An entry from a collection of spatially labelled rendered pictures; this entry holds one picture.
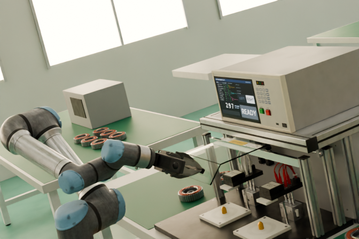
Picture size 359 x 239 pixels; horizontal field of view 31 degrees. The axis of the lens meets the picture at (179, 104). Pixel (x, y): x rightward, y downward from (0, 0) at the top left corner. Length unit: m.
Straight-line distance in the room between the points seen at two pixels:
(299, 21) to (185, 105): 1.97
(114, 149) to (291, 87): 0.63
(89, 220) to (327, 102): 0.92
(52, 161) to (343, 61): 1.07
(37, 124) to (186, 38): 5.24
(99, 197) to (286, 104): 0.72
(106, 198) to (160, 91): 5.17
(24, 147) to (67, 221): 0.30
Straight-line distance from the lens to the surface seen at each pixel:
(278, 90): 2.20
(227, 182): 2.53
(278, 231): 2.31
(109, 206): 2.25
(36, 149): 2.22
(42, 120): 2.40
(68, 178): 2.07
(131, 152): 2.09
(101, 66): 7.06
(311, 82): 2.26
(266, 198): 2.33
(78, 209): 2.17
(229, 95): 2.47
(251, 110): 2.37
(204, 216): 2.56
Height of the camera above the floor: 1.77
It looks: 12 degrees down
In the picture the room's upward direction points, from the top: 13 degrees counter-clockwise
